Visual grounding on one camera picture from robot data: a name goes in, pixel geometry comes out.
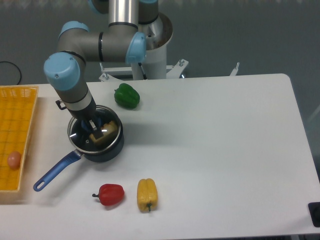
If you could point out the toy bread slice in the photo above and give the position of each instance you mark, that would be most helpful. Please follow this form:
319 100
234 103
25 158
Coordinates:
105 136

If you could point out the yellow plastic basket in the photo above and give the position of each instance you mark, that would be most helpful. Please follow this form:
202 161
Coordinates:
17 107

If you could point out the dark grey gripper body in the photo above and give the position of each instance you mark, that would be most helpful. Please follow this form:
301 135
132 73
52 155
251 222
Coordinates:
79 111

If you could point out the brown egg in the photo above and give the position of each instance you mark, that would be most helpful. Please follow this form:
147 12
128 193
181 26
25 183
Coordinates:
14 160

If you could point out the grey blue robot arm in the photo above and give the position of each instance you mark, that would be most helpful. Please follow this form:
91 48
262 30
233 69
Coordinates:
77 45

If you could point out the yellow bell pepper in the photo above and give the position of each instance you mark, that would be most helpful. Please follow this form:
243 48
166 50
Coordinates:
147 195

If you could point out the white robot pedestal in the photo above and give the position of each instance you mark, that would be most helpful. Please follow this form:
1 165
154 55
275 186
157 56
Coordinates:
158 34

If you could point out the black object table corner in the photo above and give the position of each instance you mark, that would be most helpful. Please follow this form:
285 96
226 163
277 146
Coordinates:
314 210

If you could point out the dark pot blue handle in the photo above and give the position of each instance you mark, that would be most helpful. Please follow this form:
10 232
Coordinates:
73 157

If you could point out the red bell pepper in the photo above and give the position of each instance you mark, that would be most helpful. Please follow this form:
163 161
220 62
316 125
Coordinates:
110 194

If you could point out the glass lid blue knob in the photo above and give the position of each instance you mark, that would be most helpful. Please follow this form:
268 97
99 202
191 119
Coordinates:
80 138

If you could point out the green bell pepper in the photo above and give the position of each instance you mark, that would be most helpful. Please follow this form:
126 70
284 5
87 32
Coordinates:
126 96

